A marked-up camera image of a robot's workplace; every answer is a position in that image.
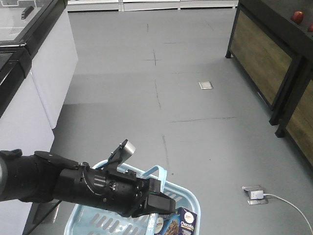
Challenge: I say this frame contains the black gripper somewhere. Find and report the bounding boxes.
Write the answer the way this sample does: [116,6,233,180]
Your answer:
[52,165,176,217]

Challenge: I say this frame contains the blue Chocofello cookie box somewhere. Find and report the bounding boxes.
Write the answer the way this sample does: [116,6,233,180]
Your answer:
[154,207,197,235]

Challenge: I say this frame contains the light blue plastic basket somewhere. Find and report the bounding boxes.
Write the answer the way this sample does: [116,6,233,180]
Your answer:
[64,163,201,235]

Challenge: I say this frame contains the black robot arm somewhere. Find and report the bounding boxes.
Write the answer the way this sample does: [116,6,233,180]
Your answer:
[0,149,176,218]

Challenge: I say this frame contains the white power adapter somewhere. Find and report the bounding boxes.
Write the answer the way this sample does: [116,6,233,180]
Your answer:
[248,189,264,200]

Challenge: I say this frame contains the left steel floor plate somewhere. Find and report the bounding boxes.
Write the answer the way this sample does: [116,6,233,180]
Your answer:
[32,200,59,225]

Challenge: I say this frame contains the steel floor socket plate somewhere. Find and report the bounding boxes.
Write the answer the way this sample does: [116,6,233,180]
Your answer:
[199,81,214,90]

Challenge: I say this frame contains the near white chest freezer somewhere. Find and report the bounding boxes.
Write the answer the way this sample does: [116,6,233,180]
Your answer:
[0,46,55,235]

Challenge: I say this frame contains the white chest freezer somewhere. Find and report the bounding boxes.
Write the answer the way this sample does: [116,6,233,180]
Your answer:
[0,46,55,235]
[0,0,78,129]

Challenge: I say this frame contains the black wooden display stand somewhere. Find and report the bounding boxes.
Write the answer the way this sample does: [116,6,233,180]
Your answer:
[226,0,313,125]

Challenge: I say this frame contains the far white chest freezer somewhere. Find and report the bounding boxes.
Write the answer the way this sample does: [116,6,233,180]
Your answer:
[0,0,78,129]

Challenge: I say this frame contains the white shelf base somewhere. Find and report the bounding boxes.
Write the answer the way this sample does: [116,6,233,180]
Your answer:
[67,0,238,12]

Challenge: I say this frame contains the red apple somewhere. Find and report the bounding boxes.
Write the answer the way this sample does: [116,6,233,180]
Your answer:
[291,11,304,24]
[307,24,313,32]

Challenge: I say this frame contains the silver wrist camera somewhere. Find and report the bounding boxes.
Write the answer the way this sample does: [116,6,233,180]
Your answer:
[105,139,135,170]

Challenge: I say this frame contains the white power cable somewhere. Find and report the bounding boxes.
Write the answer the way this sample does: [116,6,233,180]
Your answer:
[263,193,313,233]

